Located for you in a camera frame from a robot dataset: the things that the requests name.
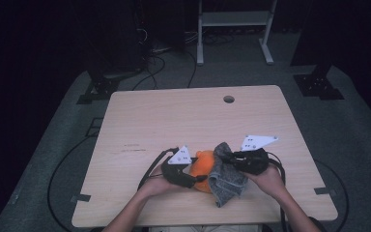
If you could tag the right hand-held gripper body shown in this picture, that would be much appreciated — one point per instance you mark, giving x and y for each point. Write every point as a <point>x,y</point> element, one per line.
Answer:
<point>251,161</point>

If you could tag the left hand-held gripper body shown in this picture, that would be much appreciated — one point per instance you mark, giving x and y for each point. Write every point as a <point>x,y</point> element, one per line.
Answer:
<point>177,172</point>

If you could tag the orange plush toy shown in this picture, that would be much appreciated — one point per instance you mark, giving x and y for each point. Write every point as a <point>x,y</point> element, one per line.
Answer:
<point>203,166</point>

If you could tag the grey cloth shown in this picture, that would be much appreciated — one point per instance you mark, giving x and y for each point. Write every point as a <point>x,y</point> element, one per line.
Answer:
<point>227,185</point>

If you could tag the person's left hand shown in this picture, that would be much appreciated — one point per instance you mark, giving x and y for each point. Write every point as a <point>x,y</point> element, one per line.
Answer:
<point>159,185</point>

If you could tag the person's right hand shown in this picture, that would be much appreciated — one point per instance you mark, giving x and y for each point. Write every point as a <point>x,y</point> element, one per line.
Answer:
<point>269,183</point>

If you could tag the black tape strip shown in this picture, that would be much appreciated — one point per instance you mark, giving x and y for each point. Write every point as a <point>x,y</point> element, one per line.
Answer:
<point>81,197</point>
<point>325,191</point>

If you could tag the black stand base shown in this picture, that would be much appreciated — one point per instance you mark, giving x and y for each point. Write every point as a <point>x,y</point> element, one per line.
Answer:
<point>104,87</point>
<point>319,86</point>

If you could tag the white metal stand frame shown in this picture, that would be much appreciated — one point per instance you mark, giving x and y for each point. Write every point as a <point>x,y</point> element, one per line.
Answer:
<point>235,18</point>

